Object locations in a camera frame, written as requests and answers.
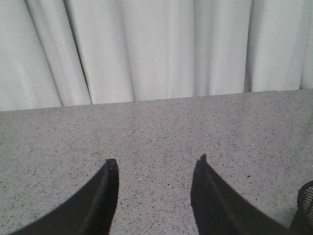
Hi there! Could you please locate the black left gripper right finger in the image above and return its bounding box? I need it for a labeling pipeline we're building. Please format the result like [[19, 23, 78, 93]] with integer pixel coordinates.
[[191, 154, 291, 235]]

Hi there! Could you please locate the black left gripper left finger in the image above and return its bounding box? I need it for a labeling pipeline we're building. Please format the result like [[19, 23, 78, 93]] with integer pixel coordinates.
[[12, 159, 119, 235]]

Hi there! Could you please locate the black mesh pen holder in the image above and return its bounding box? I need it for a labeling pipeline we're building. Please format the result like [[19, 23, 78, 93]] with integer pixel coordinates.
[[290, 181, 313, 235]]

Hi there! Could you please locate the grey curtain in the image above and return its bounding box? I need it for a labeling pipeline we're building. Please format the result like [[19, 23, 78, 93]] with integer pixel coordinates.
[[0, 0, 313, 111]]

